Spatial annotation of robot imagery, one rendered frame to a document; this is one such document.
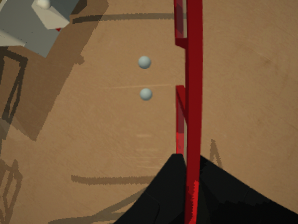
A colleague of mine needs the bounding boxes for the red glasses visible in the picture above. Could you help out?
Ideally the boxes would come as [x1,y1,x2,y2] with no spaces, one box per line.
[174,0,204,224]

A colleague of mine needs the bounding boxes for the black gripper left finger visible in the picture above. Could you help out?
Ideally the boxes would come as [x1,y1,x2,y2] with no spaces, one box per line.
[114,153,186,224]

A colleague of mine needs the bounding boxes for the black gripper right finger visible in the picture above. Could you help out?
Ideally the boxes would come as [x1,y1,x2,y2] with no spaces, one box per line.
[196,156,298,224]

